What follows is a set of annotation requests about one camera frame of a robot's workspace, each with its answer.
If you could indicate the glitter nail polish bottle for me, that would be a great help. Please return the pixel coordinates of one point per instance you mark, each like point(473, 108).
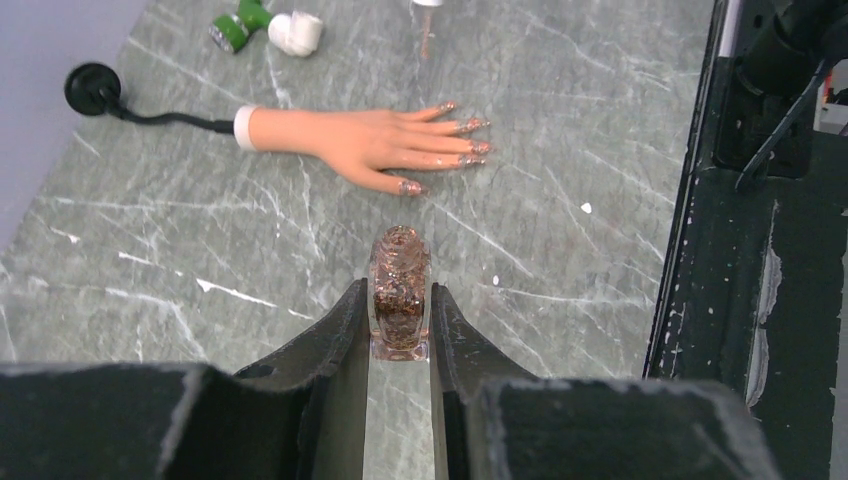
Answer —
point(399, 290)

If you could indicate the green pipe fitting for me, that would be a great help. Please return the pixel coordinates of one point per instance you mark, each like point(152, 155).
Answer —
point(231, 32)

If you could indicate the mannequin practice hand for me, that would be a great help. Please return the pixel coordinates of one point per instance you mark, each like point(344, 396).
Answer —
point(364, 146)

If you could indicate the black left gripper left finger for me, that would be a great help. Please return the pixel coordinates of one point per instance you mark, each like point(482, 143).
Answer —
point(297, 413)

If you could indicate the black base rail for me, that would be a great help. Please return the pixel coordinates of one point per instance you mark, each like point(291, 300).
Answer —
point(754, 287)

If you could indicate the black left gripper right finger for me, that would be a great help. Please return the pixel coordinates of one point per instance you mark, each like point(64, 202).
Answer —
point(493, 419)

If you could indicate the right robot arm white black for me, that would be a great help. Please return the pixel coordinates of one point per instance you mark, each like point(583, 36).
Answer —
point(796, 40)

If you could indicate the white pipe fitting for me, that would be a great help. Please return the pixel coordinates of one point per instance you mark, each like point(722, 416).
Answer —
point(296, 34)

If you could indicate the white nail polish brush cap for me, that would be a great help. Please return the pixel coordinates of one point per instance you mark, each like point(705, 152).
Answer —
point(427, 9)

